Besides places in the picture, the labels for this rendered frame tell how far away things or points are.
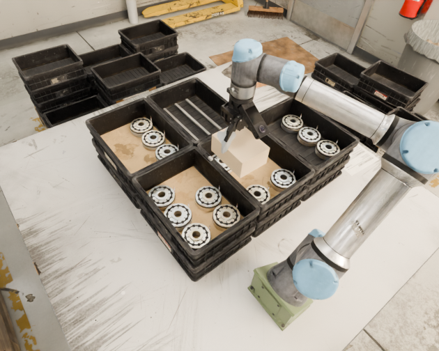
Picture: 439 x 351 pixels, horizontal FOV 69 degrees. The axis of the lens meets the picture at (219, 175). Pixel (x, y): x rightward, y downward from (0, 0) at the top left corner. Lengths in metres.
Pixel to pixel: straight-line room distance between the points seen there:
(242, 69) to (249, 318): 0.82
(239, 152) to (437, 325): 1.67
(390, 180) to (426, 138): 0.12
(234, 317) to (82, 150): 1.06
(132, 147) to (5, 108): 2.06
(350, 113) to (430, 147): 0.24
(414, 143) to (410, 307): 1.58
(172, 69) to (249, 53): 1.98
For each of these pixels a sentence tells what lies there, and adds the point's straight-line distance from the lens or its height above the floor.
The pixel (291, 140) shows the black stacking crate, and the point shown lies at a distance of 1.57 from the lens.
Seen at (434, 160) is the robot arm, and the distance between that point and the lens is 0.85.
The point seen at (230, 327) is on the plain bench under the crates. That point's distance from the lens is 1.21.
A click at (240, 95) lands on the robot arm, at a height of 1.32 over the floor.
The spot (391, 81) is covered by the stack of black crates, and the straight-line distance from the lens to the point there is 2.93.
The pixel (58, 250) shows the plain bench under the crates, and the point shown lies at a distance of 1.41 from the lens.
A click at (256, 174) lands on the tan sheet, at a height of 0.83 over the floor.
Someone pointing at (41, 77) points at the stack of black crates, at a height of 0.56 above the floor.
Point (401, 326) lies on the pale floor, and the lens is 2.23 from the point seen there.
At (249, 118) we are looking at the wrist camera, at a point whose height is 1.25.
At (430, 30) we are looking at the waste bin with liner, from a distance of 3.68.
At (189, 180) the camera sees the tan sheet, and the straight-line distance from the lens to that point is 1.33.
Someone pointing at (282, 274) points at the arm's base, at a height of 0.89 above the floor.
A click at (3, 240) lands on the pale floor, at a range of 2.45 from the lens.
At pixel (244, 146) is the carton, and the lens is 1.07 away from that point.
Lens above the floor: 1.86
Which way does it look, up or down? 50 degrees down
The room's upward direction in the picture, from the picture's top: 5 degrees clockwise
